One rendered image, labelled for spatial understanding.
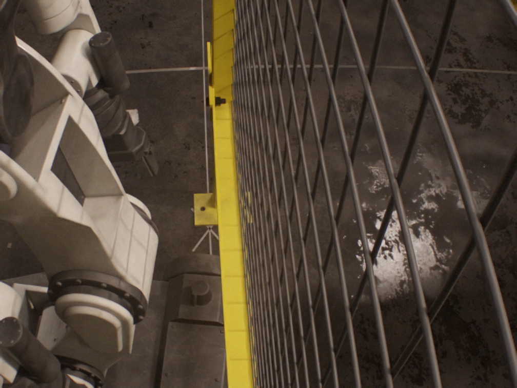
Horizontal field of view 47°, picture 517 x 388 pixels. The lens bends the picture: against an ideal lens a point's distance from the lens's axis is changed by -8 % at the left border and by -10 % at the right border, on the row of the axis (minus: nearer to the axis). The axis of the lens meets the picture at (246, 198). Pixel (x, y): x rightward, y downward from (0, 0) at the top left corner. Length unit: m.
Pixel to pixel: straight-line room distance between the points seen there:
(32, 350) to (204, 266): 0.78
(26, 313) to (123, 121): 0.46
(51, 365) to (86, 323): 0.20
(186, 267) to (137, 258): 0.54
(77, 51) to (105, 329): 0.38
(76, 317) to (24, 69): 0.35
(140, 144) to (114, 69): 0.16
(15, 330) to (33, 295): 0.63
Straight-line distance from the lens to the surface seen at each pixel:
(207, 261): 1.38
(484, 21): 2.58
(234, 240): 1.18
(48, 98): 0.77
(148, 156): 1.04
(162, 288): 1.39
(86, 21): 0.92
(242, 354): 1.08
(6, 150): 1.82
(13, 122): 0.67
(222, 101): 1.37
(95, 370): 1.17
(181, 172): 1.79
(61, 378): 0.76
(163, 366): 1.29
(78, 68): 0.88
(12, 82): 0.66
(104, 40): 0.89
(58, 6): 0.85
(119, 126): 1.00
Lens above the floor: 1.38
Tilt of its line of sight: 53 degrees down
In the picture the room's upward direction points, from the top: 3 degrees clockwise
